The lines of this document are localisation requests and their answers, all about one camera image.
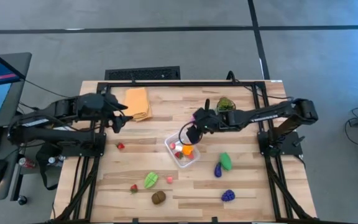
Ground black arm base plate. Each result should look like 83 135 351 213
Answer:
62 132 107 157
257 130 303 157

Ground black strap bag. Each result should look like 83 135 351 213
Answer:
35 142 62 191

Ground brown toy potato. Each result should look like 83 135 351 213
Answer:
151 190 167 205

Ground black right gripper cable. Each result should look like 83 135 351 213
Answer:
178 121 196 146

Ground potted green plant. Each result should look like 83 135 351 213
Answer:
216 96 237 113

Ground folded orange cloth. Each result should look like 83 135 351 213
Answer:
123 87 153 122

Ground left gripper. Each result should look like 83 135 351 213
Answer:
85 92 134 134

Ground dark grey desk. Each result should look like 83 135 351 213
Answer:
0 52 33 203

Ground purple toy eggplant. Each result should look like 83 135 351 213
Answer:
214 161 223 179

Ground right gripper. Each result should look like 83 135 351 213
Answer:
186 98 229 146

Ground red soda can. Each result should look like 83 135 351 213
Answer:
17 157 37 169

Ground purple toy grapes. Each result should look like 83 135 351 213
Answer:
221 189 236 202

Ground clear plastic tupperware container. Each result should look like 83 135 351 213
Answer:
164 132 201 169

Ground green toy cucumber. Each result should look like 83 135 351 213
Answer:
219 152 233 172

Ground light green toy vegetable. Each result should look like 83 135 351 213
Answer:
144 172 159 190

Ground orange toy fruit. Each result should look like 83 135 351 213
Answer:
181 144 195 156

